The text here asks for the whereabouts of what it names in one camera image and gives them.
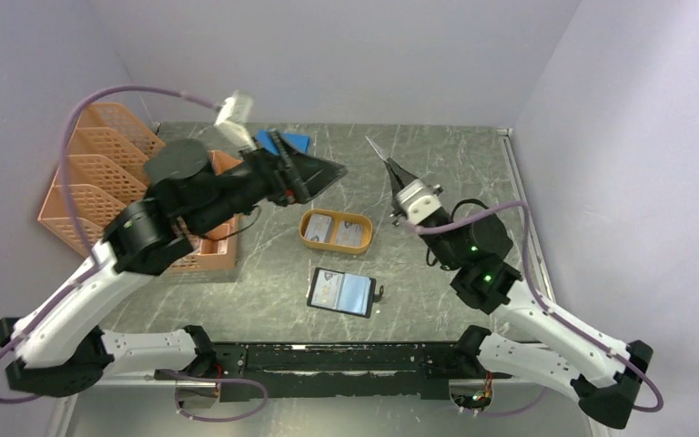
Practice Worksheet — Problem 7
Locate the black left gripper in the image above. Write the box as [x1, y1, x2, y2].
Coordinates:
[191, 127, 349, 236]

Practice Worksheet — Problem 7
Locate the yellow oval tray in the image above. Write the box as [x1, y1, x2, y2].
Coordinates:
[299, 208, 373, 255]

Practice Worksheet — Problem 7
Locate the black leather card holder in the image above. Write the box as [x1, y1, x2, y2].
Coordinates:
[306, 268, 385, 319]

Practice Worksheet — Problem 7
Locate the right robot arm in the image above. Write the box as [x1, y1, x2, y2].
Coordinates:
[383, 158, 653, 430]

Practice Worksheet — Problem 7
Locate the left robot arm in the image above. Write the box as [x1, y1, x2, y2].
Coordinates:
[0, 130, 347, 400]

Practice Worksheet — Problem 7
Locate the white VIP card stack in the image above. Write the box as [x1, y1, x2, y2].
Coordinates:
[303, 213, 366, 248]

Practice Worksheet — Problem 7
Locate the blue folder sheet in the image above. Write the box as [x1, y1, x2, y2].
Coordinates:
[255, 129, 311, 155]

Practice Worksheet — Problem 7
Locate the peach plastic file organizer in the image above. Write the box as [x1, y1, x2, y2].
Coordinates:
[67, 102, 239, 277]

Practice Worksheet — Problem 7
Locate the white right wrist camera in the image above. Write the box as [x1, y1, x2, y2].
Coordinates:
[405, 192, 441, 224]

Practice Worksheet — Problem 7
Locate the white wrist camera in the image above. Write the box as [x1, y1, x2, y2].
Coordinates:
[405, 192, 441, 224]
[214, 90, 257, 150]

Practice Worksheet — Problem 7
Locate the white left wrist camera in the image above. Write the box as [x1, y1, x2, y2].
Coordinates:
[214, 90, 257, 150]

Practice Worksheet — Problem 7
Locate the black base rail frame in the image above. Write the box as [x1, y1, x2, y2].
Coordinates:
[177, 325, 490, 401]

